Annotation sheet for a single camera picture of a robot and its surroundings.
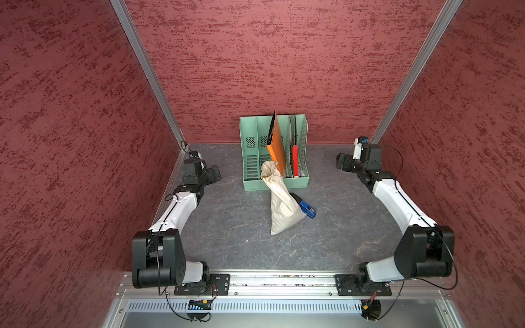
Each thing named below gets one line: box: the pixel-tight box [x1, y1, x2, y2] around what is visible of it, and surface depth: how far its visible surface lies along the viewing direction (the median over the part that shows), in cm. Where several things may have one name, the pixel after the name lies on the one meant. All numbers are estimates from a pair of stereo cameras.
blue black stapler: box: [289, 192, 317, 219], surface depth 92 cm
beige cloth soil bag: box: [260, 160, 307, 236], surface depth 82 cm
